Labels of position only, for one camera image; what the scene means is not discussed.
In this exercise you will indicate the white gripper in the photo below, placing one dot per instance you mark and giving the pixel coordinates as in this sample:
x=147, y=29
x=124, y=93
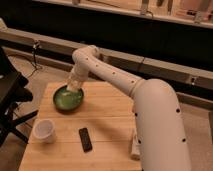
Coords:
x=75, y=81

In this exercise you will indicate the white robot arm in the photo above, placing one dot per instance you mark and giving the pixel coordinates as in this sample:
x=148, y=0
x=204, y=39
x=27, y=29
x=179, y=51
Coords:
x=159, y=124

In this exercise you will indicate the green ceramic bowl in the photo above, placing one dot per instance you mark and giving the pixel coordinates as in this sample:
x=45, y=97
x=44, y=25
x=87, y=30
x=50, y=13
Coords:
x=65, y=100

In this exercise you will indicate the black remote control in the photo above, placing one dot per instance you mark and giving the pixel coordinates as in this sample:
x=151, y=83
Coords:
x=85, y=139

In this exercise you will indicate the white cup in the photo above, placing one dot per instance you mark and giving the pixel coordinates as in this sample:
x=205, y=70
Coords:
x=44, y=130

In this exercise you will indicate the black chair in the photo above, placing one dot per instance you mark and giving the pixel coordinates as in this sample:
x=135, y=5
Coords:
x=12, y=91

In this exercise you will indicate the white plastic bottle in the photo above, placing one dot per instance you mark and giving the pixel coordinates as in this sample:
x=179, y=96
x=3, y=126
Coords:
x=134, y=152

